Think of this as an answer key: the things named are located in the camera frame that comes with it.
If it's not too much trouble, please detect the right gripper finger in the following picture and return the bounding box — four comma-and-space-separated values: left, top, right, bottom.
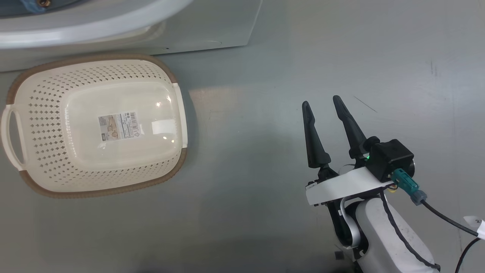
333, 95, 379, 160
302, 101, 338, 182

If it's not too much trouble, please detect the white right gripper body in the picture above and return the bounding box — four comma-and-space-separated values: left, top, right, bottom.
305, 166, 394, 207

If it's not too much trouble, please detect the blue bear-print garment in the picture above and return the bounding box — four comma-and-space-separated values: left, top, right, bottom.
19, 0, 52, 14

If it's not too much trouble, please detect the white front-load washing machine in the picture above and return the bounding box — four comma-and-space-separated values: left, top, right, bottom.
0, 0, 263, 72

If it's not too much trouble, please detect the basket barcode sticker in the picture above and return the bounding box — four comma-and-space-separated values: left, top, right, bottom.
98, 111, 144, 142

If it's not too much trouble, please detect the white perforated basket brown rim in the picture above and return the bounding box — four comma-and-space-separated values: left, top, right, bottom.
0, 53, 189, 199

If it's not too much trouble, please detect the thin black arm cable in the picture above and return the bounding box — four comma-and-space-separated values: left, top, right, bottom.
380, 191, 440, 270

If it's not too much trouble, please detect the white cable tag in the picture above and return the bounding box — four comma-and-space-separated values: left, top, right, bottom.
464, 215, 485, 241

